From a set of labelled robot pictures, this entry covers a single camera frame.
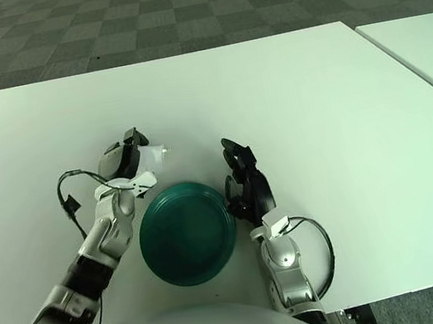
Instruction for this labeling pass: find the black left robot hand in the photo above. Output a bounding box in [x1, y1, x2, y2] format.
[92, 124, 156, 184]

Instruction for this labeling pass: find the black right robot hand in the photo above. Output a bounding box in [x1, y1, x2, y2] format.
[214, 130, 281, 234]

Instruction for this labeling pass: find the white square charger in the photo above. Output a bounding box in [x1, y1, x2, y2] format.
[136, 141, 177, 180]

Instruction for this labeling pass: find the green round plate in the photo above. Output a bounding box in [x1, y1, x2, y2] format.
[131, 174, 246, 295]

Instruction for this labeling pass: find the black table leg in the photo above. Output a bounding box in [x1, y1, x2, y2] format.
[342, 302, 376, 324]

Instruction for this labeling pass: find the white neighbouring table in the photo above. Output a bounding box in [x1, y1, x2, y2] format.
[354, 12, 433, 131]

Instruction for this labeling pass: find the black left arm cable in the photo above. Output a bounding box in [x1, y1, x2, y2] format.
[53, 160, 137, 244]

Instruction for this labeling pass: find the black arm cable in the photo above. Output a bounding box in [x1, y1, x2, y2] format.
[53, 160, 137, 244]
[287, 212, 342, 303]

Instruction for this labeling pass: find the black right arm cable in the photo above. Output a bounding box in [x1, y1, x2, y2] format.
[287, 212, 342, 303]

